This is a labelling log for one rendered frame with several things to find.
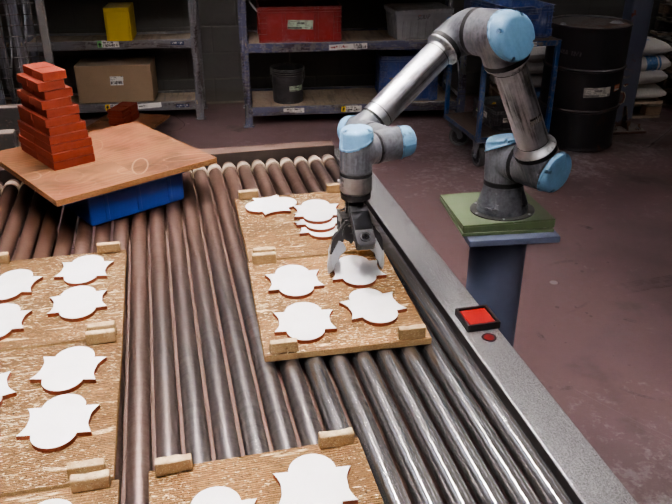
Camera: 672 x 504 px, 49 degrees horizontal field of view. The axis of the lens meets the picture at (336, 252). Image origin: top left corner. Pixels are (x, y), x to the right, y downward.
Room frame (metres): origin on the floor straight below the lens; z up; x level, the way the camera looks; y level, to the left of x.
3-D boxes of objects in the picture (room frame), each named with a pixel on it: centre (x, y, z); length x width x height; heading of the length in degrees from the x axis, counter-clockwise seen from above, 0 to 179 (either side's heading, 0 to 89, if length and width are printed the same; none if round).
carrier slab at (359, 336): (1.44, 0.01, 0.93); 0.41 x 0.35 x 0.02; 11
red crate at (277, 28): (6.10, 0.30, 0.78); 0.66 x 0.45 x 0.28; 97
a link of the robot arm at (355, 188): (1.58, -0.04, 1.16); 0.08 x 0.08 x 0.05
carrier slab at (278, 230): (1.86, 0.09, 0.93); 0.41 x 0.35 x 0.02; 12
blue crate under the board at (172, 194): (2.06, 0.67, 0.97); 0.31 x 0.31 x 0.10; 42
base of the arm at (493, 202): (2.02, -0.50, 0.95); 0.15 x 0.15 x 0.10
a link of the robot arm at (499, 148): (2.02, -0.50, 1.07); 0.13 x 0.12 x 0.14; 34
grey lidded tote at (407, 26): (6.19, -0.67, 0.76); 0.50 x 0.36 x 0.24; 103
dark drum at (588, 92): (5.42, -1.83, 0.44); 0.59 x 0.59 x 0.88
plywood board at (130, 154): (2.11, 0.71, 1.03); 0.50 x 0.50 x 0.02; 42
